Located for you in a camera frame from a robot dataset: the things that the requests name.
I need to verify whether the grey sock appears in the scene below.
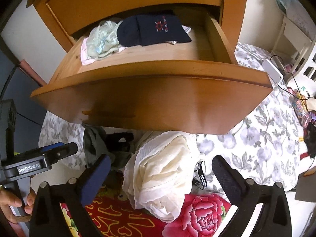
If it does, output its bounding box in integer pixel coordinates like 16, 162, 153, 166
82, 124, 115, 167

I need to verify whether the black sock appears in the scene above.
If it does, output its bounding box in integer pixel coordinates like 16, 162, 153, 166
100, 130, 134, 178

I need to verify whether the cream mesh cloth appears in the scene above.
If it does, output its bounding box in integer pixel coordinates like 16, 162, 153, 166
122, 131, 200, 215

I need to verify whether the left hand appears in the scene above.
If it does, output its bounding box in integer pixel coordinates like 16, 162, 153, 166
0, 187, 36, 224

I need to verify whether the red floral blanket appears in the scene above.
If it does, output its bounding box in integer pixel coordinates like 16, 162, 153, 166
59, 189, 232, 237

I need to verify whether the dark blue cabinet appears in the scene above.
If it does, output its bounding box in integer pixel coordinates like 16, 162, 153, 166
1, 53, 47, 153

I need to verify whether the black remote and pouch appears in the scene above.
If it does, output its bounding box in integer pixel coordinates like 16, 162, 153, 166
304, 122, 316, 158

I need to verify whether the pile of small trinkets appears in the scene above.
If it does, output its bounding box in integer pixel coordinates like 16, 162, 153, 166
288, 87, 315, 128

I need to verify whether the pale green lace garment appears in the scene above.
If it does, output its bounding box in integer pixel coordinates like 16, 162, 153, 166
80, 20, 127, 66

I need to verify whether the white power adapter box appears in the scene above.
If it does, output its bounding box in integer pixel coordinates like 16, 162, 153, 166
261, 59, 284, 84

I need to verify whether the white cutout storage rack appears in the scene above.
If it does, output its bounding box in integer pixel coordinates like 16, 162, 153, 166
270, 0, 316, 81

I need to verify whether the wooden nightstand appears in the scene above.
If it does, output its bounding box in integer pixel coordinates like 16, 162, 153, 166
27, 0, 246, 69

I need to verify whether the black cable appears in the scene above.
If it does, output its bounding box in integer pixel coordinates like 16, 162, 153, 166
269, 54, 316, 102

